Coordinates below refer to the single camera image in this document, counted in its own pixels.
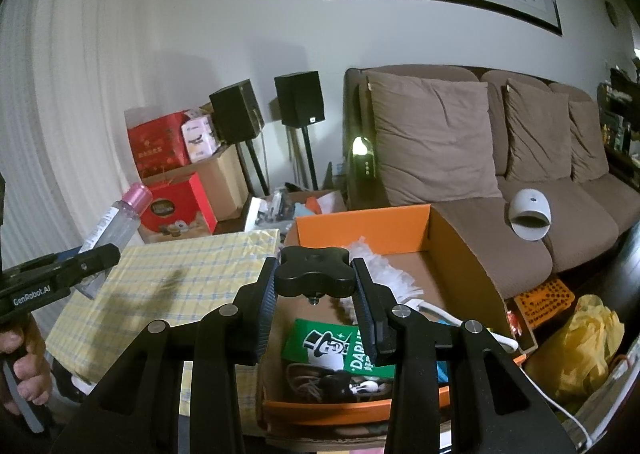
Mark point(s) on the orange cardboard box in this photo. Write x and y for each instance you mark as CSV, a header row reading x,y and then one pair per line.
x,y
360,229

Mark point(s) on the stack of papers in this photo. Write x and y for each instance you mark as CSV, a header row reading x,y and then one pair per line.
x,y
610,399

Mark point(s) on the green toothpaste box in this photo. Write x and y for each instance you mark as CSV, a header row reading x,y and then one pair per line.
x,y
325,344

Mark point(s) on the brown cardboard box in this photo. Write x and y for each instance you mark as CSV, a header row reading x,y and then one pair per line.
x,y
225,184

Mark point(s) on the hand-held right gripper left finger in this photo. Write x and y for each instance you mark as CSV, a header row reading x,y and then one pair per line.
x,y
267,314

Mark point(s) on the brown sofa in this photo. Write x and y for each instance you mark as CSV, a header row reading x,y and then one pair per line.
x,y
500,254

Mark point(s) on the cluttered dark shelf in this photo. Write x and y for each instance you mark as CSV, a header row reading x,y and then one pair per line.
x,y
622,118

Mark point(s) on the black night light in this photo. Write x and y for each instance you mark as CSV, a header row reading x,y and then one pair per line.
x,y
364,158

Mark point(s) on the red gift bag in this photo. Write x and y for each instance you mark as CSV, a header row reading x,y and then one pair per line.
x,y
175,209

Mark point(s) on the person's left hand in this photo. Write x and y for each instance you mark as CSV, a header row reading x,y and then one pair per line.
x,y
35,379

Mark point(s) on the pink white carton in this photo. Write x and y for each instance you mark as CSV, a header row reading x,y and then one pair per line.
x,y
200,138

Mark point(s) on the small cardboard box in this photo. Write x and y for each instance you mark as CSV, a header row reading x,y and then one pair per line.
x,y
522,334

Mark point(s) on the red gift box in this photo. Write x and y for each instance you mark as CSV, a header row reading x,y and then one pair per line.
x,y
160,143

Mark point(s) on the black speaker on stand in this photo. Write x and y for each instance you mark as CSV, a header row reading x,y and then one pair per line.
x,y
300,98
235,108

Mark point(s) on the medium brown cushion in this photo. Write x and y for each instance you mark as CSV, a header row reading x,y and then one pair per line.
x,y
537,133

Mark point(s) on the open box of clutter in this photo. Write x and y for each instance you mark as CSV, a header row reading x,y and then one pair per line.
x,y
290,209

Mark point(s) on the small brown cushion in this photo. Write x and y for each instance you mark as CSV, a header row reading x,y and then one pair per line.
x,y
590,143

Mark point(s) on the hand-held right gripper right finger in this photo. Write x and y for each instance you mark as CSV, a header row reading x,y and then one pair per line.
x,y
367,314

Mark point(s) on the large brown cushion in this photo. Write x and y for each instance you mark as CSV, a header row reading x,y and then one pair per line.
x,y
435,138

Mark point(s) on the white nail lamp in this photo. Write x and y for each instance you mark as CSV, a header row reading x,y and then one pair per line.
x,y
530,206

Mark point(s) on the white pleated curtain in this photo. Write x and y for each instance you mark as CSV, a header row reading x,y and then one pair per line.
x,y
60,133

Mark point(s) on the yellow checked tablecloth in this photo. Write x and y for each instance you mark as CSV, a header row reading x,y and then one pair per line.
x,y
175,259

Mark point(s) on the white feather duster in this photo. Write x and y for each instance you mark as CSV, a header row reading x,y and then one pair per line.
x,y
385,274

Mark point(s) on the yellow plastic bag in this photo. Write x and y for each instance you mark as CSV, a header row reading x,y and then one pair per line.
x,y
580,349

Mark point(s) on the orange plastic basket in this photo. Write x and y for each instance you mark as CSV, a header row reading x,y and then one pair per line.
x,y
545,304

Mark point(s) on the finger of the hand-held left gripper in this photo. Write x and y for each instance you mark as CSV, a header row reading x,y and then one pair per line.
x,y
90,261

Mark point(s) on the round wall clock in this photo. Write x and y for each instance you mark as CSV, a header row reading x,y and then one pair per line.
x,y
611,12

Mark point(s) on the clear bottle pink cap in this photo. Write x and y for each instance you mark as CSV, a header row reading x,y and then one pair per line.
x,y
120,219

